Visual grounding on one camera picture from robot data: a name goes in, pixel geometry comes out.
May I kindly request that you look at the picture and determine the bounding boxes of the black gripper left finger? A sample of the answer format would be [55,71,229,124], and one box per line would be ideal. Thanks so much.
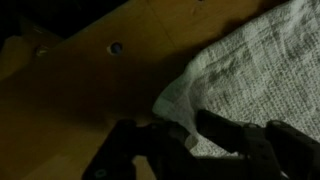
[81,120,187,180]

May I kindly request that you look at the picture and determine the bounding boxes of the white woven towel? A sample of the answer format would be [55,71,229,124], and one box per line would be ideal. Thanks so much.
[153,0,320,157]

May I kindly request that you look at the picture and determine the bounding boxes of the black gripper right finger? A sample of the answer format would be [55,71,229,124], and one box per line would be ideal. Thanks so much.
[196,110,320,180]

